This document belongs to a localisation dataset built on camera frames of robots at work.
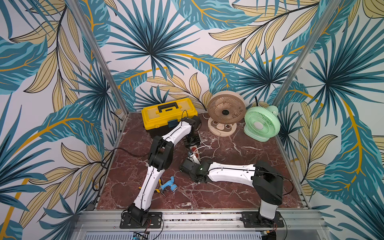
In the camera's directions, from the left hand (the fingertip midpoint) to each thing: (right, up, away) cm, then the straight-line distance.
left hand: (195, 147), depth 98 cm
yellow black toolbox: (-23, +18, -6) cm, 30 cm away
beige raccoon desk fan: (+18, +25, -9) cm, 32 cm away
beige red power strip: (0, -2, -8) cm, 8 cm away
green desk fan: (+38, +15, -12) cm, 43 cm away
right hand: (0, -9, -12) cm, 15 cm away
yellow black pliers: (-19, -20, -18) cm, 33 cm away
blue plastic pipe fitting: (-14, -18, -15) cm, 27 cm away
